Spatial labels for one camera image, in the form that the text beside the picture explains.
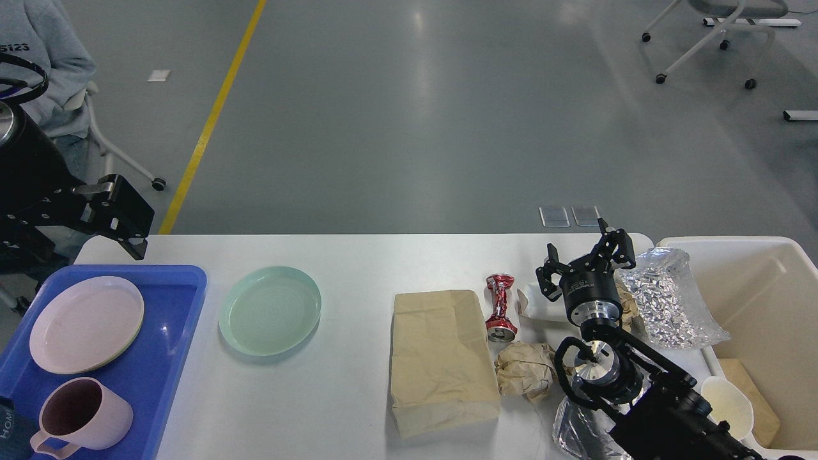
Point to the white desk foot bar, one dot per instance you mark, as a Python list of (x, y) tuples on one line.
[(775, 23)]

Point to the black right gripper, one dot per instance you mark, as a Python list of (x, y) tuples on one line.
[(589, 293)]

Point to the small crumpled brown paper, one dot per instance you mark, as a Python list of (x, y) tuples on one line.
[(631, 319)]

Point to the white paper cup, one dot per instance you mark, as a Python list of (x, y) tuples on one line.
[(533, 304)]

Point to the pink mug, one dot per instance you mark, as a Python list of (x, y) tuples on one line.
[(81, 414)]

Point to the blue plastic tray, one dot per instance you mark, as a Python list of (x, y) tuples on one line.
[(145, 375)]

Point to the white chair of person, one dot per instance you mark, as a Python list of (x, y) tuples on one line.
[(83, 101)]

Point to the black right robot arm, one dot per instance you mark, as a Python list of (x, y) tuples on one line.
[(652, 402)]

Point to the white floor bar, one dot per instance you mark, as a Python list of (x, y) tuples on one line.
[(800, 115)]

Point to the pink plate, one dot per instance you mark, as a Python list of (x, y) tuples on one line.
[(87, 325)]

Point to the brown cardboard in bin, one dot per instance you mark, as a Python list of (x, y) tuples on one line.
[(767, 423)]

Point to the seated person grey hoodie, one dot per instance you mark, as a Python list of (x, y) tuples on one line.
[(41, 32)]

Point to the mint green plate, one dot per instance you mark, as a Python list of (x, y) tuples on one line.
[(270, 311)]

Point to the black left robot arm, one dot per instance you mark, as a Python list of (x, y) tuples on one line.
[(18, 91)]

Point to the left floor outlet plate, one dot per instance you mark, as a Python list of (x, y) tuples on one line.
[(554, 217)]

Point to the flat brown paper bag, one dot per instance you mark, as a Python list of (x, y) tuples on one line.
[(441, 373)]

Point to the silver foil bag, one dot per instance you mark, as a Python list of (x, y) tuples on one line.
[(672, 309)]

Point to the beige plastic bin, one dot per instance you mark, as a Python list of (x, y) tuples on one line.
[(763, 291)]

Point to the crumpled brown paper ball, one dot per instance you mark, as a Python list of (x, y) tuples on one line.
[(526, 369)]

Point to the white bowl in bin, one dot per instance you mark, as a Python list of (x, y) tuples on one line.
[(729, 404)]

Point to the crushed red soda can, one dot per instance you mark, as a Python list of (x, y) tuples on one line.
[(499, 327)]

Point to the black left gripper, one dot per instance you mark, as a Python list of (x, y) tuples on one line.
[(39, 191)]

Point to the right floor outlet plate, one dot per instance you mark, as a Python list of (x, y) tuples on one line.
[(586, 216)]

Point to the floor outlet plate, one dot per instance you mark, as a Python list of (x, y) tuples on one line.
[(554, 217), (586, 216)]

